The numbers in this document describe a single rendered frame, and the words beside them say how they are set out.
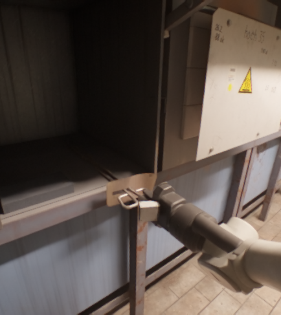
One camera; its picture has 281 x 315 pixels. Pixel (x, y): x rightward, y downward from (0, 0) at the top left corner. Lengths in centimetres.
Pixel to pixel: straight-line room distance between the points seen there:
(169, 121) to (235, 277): 48
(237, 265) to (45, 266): 58
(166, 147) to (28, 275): 58
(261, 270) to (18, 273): 64
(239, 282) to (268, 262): 8
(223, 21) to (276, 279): 56
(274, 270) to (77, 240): 59
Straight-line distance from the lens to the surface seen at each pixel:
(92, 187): 66
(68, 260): 82
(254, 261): 37
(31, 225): 60
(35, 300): 88
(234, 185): 137
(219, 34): 65
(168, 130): 72
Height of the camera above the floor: 119
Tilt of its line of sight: 23 degrees down
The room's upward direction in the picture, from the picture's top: 1 degrees clockwise
